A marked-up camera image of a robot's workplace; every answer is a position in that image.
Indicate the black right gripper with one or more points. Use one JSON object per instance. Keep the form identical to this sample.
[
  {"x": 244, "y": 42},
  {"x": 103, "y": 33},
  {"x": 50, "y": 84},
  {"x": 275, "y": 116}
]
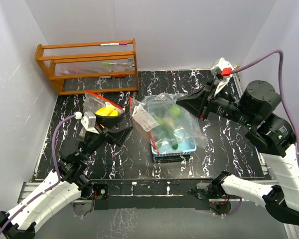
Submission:
[{"x": 197, "y": 103}]

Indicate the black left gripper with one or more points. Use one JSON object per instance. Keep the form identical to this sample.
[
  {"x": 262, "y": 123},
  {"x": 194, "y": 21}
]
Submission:
[{"x": 118, "y": 137}]

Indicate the yellow banana bunch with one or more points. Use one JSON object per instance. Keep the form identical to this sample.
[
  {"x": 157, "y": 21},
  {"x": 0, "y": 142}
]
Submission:
[{"x": 107, "y": 111}]

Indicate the clear zip top bag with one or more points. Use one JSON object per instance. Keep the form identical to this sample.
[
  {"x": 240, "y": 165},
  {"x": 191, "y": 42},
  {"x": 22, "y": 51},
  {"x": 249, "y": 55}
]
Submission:
[{"x": 94, "y": 101}]

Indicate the clear zip bag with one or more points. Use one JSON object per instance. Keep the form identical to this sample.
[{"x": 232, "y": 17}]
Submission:
[
  {"x": 169, "y": 128},
  {"x": 94, "y": 101}
]

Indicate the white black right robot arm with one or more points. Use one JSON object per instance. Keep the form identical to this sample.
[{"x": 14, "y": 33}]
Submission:
[{"x": 271, "y": 135}]

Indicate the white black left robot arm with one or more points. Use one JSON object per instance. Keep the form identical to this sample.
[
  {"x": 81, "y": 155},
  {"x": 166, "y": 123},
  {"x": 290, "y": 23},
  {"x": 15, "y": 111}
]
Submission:
[{"x": 63, "y": 184}]

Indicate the light green round fruit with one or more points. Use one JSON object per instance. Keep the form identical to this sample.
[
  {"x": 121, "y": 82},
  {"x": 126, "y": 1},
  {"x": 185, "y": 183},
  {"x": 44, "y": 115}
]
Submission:
[{"x": 175, "y": 111}]

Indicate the dark green round vegetable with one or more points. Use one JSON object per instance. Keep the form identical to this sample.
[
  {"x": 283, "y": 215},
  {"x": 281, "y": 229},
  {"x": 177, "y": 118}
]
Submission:
[{"x": 162, "y": 122}]

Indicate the light blue plastic basket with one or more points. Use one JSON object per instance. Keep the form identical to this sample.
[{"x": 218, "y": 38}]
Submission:
[{"x": 185, "y": 148}]

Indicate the green white marker pen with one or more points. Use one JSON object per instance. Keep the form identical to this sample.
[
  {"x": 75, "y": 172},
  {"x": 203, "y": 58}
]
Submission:
[{"x": 114, "y": 63}]

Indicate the orange wooden shelf rack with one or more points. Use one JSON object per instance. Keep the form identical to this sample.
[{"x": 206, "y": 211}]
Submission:
[{"x": 63, "y": 63}]

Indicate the small grey clip box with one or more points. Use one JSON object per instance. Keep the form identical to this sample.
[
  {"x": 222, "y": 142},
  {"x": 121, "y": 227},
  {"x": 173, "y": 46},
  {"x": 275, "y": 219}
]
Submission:
[{"x": 131, "y": 62}]

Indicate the pink white marker pen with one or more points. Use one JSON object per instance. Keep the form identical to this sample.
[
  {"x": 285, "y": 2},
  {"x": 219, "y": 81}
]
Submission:
[{"x": 114, "y": 44}]

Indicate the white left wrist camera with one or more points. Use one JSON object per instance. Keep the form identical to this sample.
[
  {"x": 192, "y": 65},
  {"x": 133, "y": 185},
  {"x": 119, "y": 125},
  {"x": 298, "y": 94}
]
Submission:
[{"x": 88, "y": 121}]

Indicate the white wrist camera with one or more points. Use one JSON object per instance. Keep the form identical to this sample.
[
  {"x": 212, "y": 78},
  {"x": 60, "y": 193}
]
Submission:
[
  {"x": 222, "y": 70},
  {"x": 88, "y": 121}
]

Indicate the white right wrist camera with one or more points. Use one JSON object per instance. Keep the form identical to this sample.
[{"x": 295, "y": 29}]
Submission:
[{"x": 222, "y": 70}]

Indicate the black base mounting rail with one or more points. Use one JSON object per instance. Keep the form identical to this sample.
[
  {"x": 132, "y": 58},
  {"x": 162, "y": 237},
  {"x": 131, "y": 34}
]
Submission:
[{"x": 154, "y": 194}]

